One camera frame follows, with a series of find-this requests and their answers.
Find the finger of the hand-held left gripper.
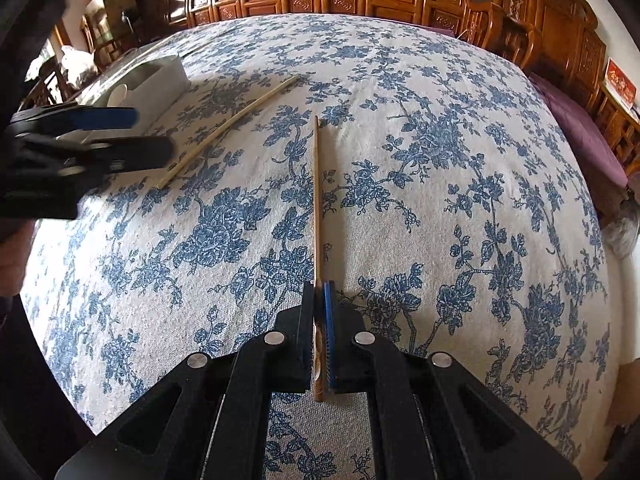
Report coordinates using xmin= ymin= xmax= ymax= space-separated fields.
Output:
xmin=69 ymin=106 xmax=140 ymax=134
xmin=64 ymin=134 xmax=175 ymax=178

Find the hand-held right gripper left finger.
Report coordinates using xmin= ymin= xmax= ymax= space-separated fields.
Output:
xmin=54 ymin=281 xmax=317 ymax=480

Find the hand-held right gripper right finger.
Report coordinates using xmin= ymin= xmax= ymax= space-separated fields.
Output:
xmin=322 ymin=281 xmax=584 ymax=480

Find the grey organizer tray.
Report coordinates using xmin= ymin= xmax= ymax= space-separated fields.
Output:
xmin=82 ymin=54 xmax=191 ymax=137

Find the light bamboo chopstick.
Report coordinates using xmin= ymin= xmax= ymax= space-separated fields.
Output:
xmin=156 ymin=74 xmax=302 ymax=191

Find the brown wooden chopstick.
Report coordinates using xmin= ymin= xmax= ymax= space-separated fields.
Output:
xmin=312 ymin=115 xmax=326 ymax=404

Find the person's left forearm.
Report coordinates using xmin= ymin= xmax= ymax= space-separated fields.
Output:
xmin=0 ymin=220 xmax=34 ymax=302

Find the cream plastic spoon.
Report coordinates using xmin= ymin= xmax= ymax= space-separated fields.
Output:
xmin=107 ymin=82 xmax=134 ymax=109

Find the white plastic bag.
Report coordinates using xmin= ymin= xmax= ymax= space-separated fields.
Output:
xmin=59 ymin=45 xmax=99 ymax=82

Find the dark wooden chair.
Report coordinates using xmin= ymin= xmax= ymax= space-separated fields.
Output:
xmin=79 ymin=9 xmax=143 ymax=63

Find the blue floral tablecloth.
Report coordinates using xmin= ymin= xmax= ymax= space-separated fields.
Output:
xmin=20 ymin=12 xmax=624 ymax=480

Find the person's dark clothing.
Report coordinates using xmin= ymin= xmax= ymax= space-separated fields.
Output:
xmin=0 ymin=294 xmax=102 ymax=480

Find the clear plastic bag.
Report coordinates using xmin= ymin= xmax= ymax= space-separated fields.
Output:
xmin=601 ymin=204 xmax=640 ymax=262

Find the purple cloth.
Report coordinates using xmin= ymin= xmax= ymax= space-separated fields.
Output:
xmin=419 ymin=21 xmax=632 ymax=212

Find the wooden armchair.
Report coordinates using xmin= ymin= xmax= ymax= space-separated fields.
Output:
xmin=459 ymin=2 xmax=537 ymax=69

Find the wooden side table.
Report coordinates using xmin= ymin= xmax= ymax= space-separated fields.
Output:
xmin=594 ymin=85 xmax=640 ymax=173

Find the red box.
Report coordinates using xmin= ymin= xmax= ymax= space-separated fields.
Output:
xmin=604 ymin=58 xmax=640 ymax=109

